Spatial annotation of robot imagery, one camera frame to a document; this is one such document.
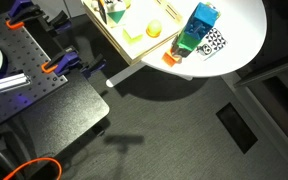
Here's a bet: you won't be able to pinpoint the black floor outlet cover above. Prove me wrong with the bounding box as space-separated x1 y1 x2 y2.
216 103 258 154

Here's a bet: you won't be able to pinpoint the white table leg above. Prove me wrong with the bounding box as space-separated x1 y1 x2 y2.
105 61 193 89

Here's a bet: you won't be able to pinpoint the yellow lemon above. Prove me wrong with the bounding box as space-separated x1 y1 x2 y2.
124 0 131 9

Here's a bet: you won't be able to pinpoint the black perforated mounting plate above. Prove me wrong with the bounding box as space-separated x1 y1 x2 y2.
0 13 67 124

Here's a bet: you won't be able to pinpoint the black cart top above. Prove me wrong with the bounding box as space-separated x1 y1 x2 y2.
0 71 109 159

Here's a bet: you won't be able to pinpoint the aluminium extrusion rail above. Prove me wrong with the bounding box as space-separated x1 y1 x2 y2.
0 73 31 93

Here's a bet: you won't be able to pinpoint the black white patterned cube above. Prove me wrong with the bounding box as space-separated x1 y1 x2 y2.
196 28 228 61

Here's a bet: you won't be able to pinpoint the green cube block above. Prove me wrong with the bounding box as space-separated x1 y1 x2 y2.
172 32 200 57

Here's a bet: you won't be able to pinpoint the wooden tray box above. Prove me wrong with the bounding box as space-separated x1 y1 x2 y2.
81 0 182 65

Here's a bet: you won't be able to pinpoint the white round table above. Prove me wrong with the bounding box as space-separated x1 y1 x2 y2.
142 0 267 77

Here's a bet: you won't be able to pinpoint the orange cable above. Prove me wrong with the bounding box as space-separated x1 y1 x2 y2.
3 157 63 180

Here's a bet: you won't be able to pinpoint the yellow dome toy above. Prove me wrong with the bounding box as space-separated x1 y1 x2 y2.
146 20 162 38

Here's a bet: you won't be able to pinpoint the blue cube block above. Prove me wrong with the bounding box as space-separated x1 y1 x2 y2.
184 2 219 40

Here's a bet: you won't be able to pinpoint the orange small block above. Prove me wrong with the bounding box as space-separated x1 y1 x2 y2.
162 50 180 67

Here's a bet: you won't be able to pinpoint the green triangle block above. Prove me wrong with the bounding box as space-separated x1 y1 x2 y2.
108 10 125 24

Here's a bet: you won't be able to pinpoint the yellow-green angular block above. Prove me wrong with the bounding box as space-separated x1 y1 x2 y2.
122 29 143 45

